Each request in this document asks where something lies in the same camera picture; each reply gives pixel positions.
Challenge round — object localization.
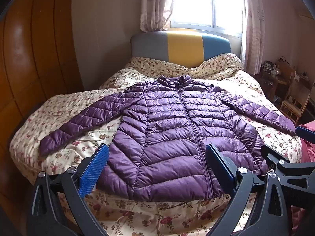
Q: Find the cluttered wooden desk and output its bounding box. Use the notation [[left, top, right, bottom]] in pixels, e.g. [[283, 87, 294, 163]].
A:
[[261, 59, 288, 101]]

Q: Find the grey yellow blue headboard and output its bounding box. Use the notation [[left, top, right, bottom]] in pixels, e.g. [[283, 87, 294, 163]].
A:
[[130, 29, 232, 63]]

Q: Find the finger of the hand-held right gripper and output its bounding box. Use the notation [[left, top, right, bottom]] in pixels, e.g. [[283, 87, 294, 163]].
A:
[[296, 126, 315, 140], [261, 145, 315, 190]]

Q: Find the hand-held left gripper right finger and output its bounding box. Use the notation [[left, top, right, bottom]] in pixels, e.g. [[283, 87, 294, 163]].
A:
[[205, 144, 296, 236]]

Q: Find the wooden wardrobe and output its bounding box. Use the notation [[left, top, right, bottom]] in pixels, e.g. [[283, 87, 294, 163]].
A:
[[0, 0, 85, 138]]

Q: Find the wooden chair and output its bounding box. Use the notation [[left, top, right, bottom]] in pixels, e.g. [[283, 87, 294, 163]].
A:
[[279, 59, 312, 124]]

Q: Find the purple puffer jacket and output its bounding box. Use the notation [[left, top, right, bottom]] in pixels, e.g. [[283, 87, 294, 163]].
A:
[[39, 75, 297, 199]]

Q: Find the pink fleece cloth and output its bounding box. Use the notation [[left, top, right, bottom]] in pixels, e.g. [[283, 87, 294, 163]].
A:
[[290, 123, 315, 227]]

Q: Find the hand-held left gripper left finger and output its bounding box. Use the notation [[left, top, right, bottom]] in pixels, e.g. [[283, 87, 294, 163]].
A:
[[27, 143, 110, 236]]

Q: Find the window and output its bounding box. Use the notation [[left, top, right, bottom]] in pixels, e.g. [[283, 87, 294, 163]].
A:
[[170, 0, 246, 38]]

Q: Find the floral quilt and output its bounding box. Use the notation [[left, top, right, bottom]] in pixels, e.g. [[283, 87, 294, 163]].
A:
[[9, 53, 303, 236]]

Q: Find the patterned beige curtain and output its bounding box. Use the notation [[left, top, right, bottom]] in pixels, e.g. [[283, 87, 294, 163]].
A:
[[242, 0, 266, 75], [140, 0, 176, 32]]

